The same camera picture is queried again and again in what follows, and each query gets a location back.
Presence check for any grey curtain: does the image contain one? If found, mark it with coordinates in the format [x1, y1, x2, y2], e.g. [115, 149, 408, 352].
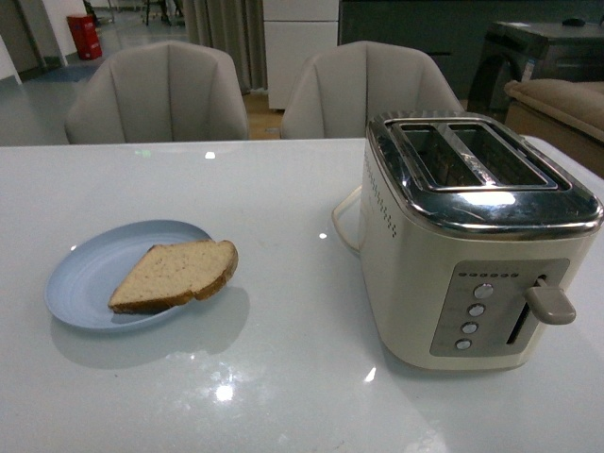
[183, 0, 268, 93]

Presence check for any dark grey kitchen counter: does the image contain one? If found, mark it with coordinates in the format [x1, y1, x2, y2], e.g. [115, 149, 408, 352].
[339, 1, 603, 60]

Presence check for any white toaster power cable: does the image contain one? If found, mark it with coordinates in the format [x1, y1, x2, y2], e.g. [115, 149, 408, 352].
[330, 184, 365, 256]

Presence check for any left grey upholstered chair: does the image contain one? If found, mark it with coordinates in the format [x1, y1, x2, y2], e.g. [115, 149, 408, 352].
[64, 41, 249, 144]

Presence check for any right grey upholstered chair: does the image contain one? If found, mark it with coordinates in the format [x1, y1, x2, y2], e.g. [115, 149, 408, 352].
[280, 41, 463, 140]

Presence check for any cream two-slot toaster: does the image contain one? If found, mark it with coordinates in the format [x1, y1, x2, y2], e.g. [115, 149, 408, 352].
[359, 111, 603, 371]

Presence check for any white drawer cabinet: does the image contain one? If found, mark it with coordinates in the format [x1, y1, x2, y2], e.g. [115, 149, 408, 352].
[262, 0, 340, 110]

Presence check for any beige sofa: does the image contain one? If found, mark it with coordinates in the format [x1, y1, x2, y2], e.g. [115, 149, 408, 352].
[504, 79, 603, 176]

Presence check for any blue round plate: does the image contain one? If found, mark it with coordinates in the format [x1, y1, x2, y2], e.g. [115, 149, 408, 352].
[44, 220, 210, 334]

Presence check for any slice of brown bread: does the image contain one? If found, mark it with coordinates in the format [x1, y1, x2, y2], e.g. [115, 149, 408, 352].
[108, 240, 239, 314]

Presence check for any grey upholstered chair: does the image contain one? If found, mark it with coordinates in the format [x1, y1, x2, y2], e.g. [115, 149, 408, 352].
[280, 41, 463, 140]
[64, 41, 249, 144]

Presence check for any black washing machine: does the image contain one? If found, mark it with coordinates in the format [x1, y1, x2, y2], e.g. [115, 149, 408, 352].
[467, 21, 603, 115]

